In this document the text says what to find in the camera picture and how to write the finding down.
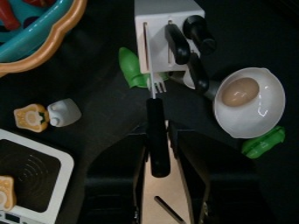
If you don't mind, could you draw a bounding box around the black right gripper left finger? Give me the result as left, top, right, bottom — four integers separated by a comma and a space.
77, 127, 152, 224

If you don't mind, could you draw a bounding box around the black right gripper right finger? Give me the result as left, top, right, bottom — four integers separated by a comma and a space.
168, 122, 283, 224

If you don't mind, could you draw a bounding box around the red wooden drawer box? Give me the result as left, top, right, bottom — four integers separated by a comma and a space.
133, 119, 213, 224

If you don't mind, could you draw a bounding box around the green toy pea pod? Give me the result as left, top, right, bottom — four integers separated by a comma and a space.
240, 125, 287, 160

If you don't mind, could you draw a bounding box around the white dish rack tray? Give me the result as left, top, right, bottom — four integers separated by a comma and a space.
0, 128, 76, 224

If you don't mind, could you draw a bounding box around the orange toy food slice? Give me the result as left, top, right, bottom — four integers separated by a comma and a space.
0, 174, 17, 213

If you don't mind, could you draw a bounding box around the small white toy milk jug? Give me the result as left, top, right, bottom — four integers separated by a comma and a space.
45, 97, 82, 128

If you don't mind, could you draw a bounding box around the yellow toy pepper half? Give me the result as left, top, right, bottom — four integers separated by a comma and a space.
13, 102, 52, 134

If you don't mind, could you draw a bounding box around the beige toy egg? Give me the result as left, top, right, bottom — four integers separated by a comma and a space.
218, 76, 260, 107

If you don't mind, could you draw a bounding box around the white toy fork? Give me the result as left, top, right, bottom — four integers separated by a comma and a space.
148, 72, 169, 95

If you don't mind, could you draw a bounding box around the green toy vegetable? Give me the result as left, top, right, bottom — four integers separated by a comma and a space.
117, 46, 169, 89

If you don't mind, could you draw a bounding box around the teal basket orange rim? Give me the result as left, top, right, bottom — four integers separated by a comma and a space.
0, 0, 88, 78

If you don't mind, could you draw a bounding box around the white toy knife block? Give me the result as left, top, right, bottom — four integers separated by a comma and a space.
133, 0, 206, 74

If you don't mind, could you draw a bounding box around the red toy bottle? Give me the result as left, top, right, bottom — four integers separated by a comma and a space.
0, 0, 21, 32

